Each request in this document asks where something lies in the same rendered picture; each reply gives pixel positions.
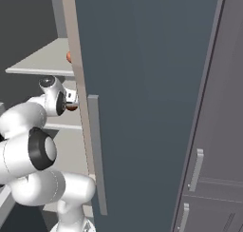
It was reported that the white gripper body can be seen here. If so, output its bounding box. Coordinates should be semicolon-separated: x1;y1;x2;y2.
65;88;80;106

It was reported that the pale grey freezer shelf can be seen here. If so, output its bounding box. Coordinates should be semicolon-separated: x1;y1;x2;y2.
4;37;78;78
41;122;97;219

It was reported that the dark blue freezer door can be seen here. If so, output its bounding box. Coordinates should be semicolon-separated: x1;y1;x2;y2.
60;0;228;232

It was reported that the grey freezer body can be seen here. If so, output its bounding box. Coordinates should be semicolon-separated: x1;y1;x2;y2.
0;0;97;232

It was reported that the brown round fruit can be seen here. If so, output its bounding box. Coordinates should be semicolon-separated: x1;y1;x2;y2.
65;103;80;113

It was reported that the orange fruit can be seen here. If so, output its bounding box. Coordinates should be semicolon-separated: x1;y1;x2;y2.
65;50;73;65

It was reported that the grey cupboard door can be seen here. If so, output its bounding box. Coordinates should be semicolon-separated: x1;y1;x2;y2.
171;193;243;232
180;0;243;203

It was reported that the grey freezer door handle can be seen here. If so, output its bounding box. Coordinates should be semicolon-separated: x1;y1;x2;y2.
86;94;109;217

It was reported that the grey cupboard handle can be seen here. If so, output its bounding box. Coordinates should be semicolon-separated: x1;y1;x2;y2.
187;147;205;193
177;203;191;232

